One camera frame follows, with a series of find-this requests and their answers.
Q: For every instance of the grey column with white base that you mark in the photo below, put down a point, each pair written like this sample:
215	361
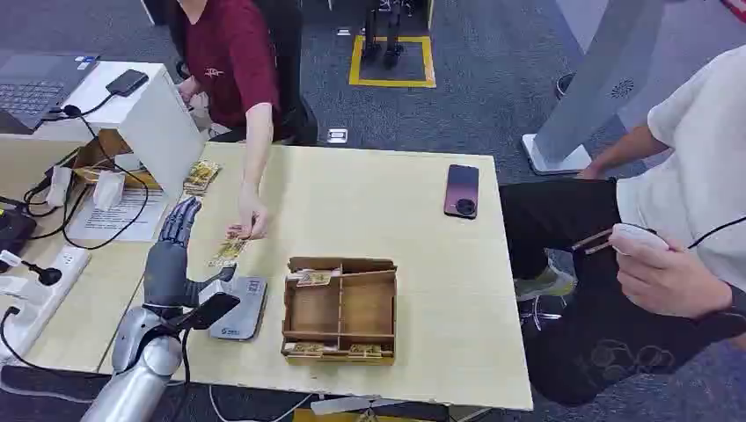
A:
588	87

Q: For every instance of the black power plug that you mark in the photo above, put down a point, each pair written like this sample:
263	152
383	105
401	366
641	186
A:
45	275

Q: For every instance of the dark grey laptop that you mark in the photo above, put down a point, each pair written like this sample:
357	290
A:
35	87

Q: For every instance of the seated person beside table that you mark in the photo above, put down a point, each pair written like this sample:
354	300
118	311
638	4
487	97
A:
688	175

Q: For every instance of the brown cardboard box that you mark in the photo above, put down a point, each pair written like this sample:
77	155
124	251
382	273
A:
96	154

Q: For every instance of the white box stand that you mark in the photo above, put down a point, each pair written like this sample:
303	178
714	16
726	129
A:
157	122

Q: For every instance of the chair star base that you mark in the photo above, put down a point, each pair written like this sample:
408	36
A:
539	314

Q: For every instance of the printed paper sheet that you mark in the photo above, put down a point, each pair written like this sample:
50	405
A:
122	215

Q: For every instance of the black robot legs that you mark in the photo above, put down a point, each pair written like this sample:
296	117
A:
382	35

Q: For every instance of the white power adapter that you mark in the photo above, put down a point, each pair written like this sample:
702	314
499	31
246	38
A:
58	185
109	189

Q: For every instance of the person's hand with controller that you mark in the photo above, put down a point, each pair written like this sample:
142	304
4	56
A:
664	279

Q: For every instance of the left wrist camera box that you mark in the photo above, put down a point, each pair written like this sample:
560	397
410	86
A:
207	311

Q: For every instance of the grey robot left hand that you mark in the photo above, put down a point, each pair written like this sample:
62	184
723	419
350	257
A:
166	274

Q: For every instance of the black device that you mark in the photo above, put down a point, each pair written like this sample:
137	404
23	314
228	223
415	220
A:
13	230

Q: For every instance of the stack of gold cards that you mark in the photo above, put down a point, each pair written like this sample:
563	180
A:
201	176

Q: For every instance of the yellow floor tape square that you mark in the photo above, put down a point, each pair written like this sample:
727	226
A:
428	61

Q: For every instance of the gold printed card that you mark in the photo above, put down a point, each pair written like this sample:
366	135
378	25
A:
228	251
365	350
306	349

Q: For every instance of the brown wooden sticks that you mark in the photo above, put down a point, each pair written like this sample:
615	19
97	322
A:
591	240

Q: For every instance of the white power strip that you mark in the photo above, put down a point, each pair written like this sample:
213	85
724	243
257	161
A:
43	297

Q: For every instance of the white handheld controller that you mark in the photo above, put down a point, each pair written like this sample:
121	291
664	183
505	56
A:
638	236

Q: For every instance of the gold card with white edge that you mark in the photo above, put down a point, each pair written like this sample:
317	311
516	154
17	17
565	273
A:
315	278

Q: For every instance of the person at desk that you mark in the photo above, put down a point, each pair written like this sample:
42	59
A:
230	64

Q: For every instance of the grey flat card reader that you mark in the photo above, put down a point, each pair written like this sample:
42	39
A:
245	314

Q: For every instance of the dark red smartphone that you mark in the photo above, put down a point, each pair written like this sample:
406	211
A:
461	189

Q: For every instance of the metal floor socket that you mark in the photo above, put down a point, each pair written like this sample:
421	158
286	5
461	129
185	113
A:
337	136

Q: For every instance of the wooden compartment card box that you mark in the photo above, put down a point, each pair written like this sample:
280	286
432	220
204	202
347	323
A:
367	309

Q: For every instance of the person's green shoe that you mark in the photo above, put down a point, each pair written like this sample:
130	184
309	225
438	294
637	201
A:
545	283

